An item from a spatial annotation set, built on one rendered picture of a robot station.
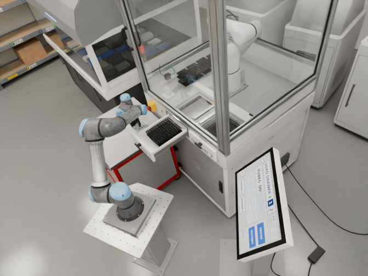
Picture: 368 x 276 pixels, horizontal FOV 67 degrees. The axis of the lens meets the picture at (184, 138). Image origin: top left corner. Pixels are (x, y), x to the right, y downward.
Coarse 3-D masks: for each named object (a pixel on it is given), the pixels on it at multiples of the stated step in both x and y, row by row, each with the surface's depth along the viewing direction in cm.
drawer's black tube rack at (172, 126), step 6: (168, 120) 217; (156, 126) 214; (162, 126) 218; (168, 126) 212; (174, 126) 212; (150, 132) 212; (156, 132) 210; (162, 132) 209; (168, 132) 209; (174, 132) 212; (180, 132) 211; (150, 138) 212; (156, 138) 206; (162, 138) 205; (168, 138) 208; (156, 144) 207; (162, 144) 205
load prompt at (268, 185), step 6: (264, 168) 145; (270, 168) 142; (264, 174) 143; (270, 174) 140; (264, 180) 141; (270, 180) 138; (264, 186) 139; (270, 186) 136; (270, 192) 134; (270, 198) 132; (270, 204) 130; (270, 210) 129
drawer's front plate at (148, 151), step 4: (132, 132) 210; (132, 136) 213; (136, 136) 206; (136, 140) 208; (140, 140) 203; (144, 144) 200; (144, 148) 202; (148, 148) 196; (148, 152) 197; (152, 152) 194; (148, 156) 204; (152, 156) 196; (152, 160) 202
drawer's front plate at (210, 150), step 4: (188, 132) 203; (192, 132) 201; (192, 136) 202; (196, 136) 197; (192, 140) 206; (196, 140) 200; (200, 140) 194; (204, 144) 192; (204, 148) 196; (208, 148) 190; (212, 148) 188; (204, 152) 200; (208, 152) 194; (212, 152) 188; (216, 152) 186; (212, 156) 192; (216, 156) 189; (216, 160) 192
